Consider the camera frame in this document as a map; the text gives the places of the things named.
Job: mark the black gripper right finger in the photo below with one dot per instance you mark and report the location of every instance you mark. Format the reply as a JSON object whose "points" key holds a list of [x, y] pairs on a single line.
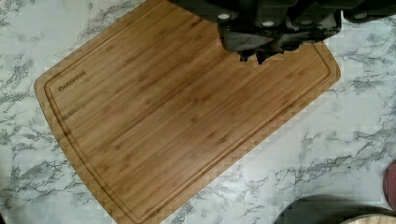
{"points": [[290, 42]]}

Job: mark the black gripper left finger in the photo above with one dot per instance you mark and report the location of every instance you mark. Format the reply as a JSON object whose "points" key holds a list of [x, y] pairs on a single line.
{"points": [[245, 45]]}

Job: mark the bamboo cutting board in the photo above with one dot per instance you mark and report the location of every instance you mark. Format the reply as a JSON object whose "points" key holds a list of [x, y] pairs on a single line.
{"points": [[152, 109]]}

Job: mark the dark brown canister wooden lid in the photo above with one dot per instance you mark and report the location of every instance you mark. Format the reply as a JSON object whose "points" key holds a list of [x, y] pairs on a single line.
{"points": [[327, 209]]}

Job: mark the dark red bowl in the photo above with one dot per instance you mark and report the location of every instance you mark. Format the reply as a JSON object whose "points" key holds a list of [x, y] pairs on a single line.
{"points": [[389, 185]]}

